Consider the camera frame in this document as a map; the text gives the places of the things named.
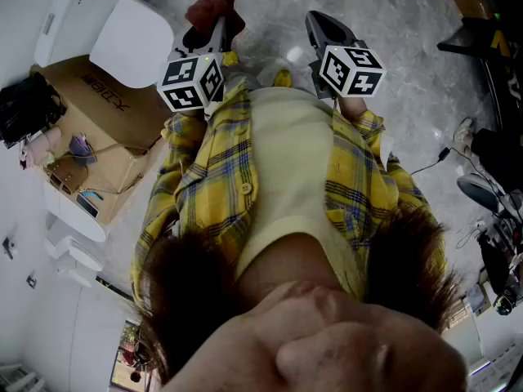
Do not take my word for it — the black handbag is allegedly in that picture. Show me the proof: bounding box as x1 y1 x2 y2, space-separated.
0 71 69 149

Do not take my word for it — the person's left forearm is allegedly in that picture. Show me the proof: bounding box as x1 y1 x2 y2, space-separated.
161 109 210 167

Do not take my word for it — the window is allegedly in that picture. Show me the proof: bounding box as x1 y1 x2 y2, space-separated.
110 320 149 391

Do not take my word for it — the pink bag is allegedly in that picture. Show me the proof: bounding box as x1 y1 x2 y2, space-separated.
20 131 62 169

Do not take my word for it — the person's cream t-shirt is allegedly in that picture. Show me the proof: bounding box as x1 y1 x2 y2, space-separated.
235 87 369 301

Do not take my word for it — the person's right forearm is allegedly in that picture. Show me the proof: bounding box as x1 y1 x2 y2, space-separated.
337 95 393 167

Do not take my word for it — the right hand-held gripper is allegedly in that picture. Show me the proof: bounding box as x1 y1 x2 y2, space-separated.
305 11 387 100

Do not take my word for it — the grey round stool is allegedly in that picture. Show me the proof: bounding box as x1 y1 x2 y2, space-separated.
456 172 502 214

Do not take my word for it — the red cloth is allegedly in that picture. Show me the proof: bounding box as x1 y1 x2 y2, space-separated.
184 0 247 52

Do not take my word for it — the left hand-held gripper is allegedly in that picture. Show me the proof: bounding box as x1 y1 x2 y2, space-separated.
157 16 228 113

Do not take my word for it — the large cardboard box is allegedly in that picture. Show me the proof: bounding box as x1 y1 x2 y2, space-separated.
30 55 172 226

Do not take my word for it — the person in yellow plaid shirt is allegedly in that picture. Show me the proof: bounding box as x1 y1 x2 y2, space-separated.
130 86 446 314

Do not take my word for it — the black power adapter cable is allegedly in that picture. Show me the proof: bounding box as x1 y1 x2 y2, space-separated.
410 146 451 177

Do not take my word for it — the white toilet with tank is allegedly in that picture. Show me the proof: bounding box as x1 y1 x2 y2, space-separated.
32 0 175 91

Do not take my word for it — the person's face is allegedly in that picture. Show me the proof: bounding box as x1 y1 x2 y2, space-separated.
161 234 469 392

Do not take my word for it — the brown bag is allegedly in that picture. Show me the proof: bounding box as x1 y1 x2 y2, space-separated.
44 155 89 195

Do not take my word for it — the smartphone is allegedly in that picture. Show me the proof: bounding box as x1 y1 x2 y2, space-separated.
75 192 101 220

